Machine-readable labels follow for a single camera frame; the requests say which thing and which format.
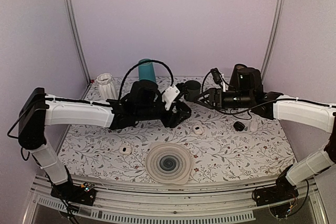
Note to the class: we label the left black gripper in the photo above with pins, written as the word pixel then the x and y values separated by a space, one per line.
pixel 175 119

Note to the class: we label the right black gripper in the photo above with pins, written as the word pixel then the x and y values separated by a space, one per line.
pixel 216 97

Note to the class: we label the white earbud charging case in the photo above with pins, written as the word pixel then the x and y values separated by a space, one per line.
pixel 198 130

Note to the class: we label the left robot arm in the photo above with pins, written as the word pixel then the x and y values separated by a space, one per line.
pixel 144 102

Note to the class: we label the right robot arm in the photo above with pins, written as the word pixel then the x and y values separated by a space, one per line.
pixel 245 91

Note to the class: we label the black case near right gripper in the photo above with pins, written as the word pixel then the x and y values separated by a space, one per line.
pixel 239 126

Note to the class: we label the small white open case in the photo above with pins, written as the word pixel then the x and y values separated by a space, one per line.
pixel 125 150

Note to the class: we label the dark grey mug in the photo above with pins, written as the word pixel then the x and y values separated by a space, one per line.
pixel 193 89

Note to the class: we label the dark brown tall vase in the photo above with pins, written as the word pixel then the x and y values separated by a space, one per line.
pixel 234 76

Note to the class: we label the teal tapered vase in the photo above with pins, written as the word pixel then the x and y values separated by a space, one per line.
pixel 146 71

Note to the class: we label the cream swirl ceramic plate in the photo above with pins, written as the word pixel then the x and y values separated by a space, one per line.
pixel 169 164

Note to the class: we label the white ribbed vase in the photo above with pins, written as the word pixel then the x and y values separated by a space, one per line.
pixel 106 87

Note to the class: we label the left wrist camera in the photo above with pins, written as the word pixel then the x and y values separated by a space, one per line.
pixel 173 93

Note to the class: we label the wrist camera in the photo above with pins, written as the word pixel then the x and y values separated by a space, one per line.
pixel 173 93
pixel 218 78

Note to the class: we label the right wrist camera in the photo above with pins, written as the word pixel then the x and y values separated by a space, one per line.
pixel 218 78

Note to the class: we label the aluminium front rail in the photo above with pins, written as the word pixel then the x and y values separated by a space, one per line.
pixel 219 202

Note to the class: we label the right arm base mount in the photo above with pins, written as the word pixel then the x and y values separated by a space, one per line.
pixel 281 191

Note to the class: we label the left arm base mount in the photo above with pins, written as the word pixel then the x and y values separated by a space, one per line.
pixel 83 194

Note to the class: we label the aluminium right frame post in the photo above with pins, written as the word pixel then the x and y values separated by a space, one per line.
pixel 272 38

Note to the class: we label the aluminium frame post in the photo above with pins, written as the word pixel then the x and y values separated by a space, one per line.
pixel 77 41
pixel 272 38

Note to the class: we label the aluminium left frame post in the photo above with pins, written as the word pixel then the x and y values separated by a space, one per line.
pixel 77 41

